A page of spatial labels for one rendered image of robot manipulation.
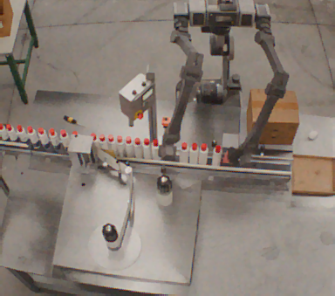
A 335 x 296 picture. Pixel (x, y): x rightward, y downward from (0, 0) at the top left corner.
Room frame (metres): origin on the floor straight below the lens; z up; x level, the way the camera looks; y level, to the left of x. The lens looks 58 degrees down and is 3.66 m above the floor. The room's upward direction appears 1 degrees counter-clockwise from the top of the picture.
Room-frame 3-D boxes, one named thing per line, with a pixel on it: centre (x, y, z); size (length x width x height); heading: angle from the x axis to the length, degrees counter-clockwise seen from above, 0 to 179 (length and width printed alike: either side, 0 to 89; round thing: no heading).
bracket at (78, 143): (1.48, 0.49, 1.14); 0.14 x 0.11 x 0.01; 82
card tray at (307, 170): (1.37, -0.93, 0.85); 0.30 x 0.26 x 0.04; 82
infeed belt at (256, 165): (1.51, 0.05, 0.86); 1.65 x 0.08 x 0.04; 82
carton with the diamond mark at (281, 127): (1.72, -0.66, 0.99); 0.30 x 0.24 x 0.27; 86
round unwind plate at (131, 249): (0.95, 0.31, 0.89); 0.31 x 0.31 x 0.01
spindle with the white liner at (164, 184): (1.23, 0.02, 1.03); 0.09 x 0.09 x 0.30
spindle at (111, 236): (0.95, 0.31, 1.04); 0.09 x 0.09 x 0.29
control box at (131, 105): (1.61, 0.15, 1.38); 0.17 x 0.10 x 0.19; 137
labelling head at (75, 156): (1.48, 0.49, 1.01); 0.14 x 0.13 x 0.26; 82
